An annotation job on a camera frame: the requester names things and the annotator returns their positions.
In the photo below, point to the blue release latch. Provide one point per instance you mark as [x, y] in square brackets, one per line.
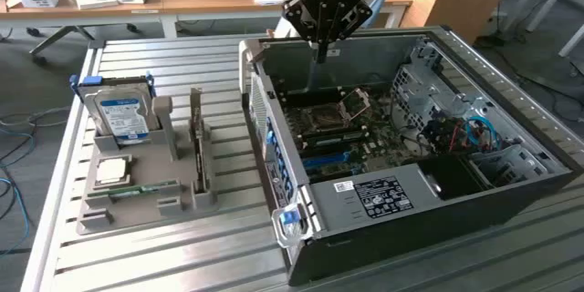
[288, 218]

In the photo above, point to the CPU socket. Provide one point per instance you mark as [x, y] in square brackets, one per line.
[322, 119]

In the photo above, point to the grey parts rack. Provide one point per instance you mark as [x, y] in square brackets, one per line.
[151, 169]

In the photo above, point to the silver CPU chip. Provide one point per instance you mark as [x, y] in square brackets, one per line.
[111, 170]

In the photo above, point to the open black PC case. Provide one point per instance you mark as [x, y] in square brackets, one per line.
[411, 237]

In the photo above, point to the metal disk bay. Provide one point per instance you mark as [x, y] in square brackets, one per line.
[511, 169]

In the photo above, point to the perforated metal drive cage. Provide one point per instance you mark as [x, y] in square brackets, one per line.
[412, 93]

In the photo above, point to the grey power supply unit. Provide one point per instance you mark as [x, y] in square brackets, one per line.
[338, 210]

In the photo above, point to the green motherboard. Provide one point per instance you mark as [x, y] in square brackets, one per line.
[383, 145]

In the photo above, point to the graphics card with metal bracket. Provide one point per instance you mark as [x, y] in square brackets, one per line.
[198, 141]

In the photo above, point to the loose green RAM stick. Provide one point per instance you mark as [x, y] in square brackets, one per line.
[151, 188]

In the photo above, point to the blue expansion slot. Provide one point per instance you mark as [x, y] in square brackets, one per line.
[319, 162]

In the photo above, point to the hard disk with blue carrier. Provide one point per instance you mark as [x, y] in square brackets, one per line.
[120, 117]

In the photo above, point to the installed green RAM stick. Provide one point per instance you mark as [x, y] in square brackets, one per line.
[328, 141]

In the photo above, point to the metal socket cover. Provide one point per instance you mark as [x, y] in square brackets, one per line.
[355, 102]

